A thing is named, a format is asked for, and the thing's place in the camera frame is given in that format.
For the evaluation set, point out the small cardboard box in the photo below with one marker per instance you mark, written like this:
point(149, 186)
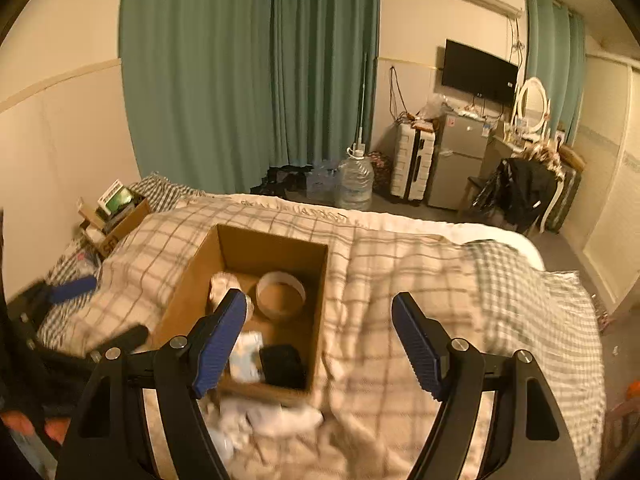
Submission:
point(125, 225)

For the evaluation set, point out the white crumpled cloth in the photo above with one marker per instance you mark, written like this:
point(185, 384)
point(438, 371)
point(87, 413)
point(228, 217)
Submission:
point(220, 287)

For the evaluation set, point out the large cardboard box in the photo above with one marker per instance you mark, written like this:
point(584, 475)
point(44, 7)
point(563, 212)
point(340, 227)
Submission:
point(190, 285)

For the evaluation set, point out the white ribbed suitcase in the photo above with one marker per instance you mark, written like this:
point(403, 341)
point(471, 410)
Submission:
point(412, 162)

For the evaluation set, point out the black clothes pile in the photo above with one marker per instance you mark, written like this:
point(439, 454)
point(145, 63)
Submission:
point(282, 180)

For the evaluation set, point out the black folded item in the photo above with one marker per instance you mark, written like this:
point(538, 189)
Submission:
point(282, 366)

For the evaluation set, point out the light blue tissue pack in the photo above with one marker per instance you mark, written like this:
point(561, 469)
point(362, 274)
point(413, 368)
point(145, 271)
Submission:
point(246, 357)

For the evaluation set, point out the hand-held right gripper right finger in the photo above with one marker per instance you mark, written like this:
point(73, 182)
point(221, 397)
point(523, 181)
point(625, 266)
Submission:
point(417, 350)

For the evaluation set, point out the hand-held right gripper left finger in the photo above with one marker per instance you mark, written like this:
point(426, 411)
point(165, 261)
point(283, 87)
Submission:
point(220, 347)

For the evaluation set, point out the narrow green curtain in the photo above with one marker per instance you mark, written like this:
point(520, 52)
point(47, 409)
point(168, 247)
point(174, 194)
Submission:
point(555, 75)

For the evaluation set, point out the black jacket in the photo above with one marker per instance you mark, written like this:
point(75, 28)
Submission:
point(527, 187)

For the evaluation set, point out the wide green curtain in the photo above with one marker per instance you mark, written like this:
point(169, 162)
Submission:
point(225, 70)

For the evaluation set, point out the clear plastic bag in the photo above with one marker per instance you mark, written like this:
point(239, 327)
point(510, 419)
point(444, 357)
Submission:
point(432, 107)

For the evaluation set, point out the green checked bed sheet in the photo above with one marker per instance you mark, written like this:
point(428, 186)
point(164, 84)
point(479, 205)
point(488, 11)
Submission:
point(530, 320)

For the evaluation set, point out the white pole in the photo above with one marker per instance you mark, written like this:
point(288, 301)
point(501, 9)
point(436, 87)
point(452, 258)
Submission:
point(362, 100)

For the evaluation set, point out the pack of water bottles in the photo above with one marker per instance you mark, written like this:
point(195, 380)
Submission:
point(320, 182)

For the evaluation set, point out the beige plaid blanket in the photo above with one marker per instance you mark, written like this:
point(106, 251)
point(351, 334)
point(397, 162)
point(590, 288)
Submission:
point(380, 310)

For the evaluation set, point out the person's left hand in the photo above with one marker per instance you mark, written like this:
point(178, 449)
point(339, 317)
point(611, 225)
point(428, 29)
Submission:
point(55, 429)

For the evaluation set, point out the white rumpled cloth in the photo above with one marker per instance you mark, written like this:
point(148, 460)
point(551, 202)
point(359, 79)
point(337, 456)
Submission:
point(270, 417)

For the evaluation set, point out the green cover book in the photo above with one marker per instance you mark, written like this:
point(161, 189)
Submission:
point(116, 200)

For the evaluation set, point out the black wall television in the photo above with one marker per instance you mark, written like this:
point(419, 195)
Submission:
point(477, 71)

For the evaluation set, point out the silver small fridge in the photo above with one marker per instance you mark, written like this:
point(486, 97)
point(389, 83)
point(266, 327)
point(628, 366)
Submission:
point(457, 160)

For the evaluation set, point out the white tape roll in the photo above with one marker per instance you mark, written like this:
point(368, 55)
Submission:
point(280, 300)

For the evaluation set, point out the floral fabric bag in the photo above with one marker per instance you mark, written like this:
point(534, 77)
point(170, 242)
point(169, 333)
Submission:
point(380, 172)

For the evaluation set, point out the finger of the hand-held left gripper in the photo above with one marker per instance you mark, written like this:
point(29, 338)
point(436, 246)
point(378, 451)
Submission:
point(72, 288)
point(125, 339)

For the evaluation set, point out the large clear water jug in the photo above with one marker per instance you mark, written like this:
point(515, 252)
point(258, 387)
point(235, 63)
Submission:
point(355, 180)

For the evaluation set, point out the orange round object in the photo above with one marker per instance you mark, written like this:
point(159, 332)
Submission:
point(633, 389)

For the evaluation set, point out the white oval mirror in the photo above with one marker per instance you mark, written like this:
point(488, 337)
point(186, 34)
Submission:
point(531, 102)

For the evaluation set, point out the dark green suitcase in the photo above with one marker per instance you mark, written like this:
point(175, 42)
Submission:
point(565, 195)

